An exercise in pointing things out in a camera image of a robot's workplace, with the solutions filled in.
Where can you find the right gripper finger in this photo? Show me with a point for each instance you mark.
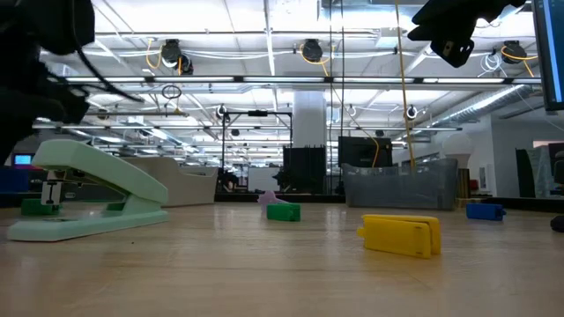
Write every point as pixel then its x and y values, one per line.
pixel 425 28

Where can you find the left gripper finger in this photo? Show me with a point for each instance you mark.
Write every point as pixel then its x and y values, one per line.
pixel 11 141

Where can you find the green mini stapler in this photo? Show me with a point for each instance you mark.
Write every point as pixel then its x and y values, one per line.
pixel 284 212
pixel 33 208

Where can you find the mint green stapler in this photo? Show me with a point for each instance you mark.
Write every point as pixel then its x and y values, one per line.
pixel 101 171

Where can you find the blue mini stapler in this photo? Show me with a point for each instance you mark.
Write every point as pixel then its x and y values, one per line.
pixel 484 212

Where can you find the yellow mini stapler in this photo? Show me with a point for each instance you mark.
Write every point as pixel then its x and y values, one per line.
pixel 396 238

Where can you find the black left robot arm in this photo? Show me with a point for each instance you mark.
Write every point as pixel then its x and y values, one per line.
pixel 53 22

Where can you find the purple white staple remover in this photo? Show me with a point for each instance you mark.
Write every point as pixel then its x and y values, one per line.
pixel 266 199

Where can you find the small blue screen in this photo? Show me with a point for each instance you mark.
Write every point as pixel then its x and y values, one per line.
pixel 23 159

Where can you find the computer monitor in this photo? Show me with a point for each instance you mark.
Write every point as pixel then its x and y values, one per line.
pixel 551 53

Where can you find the white light bulb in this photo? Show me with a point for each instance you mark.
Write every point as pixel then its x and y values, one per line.
pixel 458 147

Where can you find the black panel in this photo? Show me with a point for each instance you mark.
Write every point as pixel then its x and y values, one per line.
pixel 361 152

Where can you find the white building column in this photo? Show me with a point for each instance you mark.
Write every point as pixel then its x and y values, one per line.
pixel 309 119

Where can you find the brass lamp socket base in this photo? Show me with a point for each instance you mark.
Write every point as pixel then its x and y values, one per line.
pixel 462 185

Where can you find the dark translucent plastic bin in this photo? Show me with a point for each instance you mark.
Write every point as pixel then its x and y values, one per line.
pixel 396 189

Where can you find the light grey plastic bin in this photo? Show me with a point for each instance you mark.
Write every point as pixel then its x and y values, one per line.
pixel 194 185

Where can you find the black cabinet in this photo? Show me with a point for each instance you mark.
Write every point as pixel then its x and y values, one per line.
pixel 304 171

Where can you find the white board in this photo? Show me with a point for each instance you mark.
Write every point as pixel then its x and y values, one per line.
pixel 264 179

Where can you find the black stand frame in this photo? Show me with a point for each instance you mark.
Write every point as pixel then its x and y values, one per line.
pixel 257 113

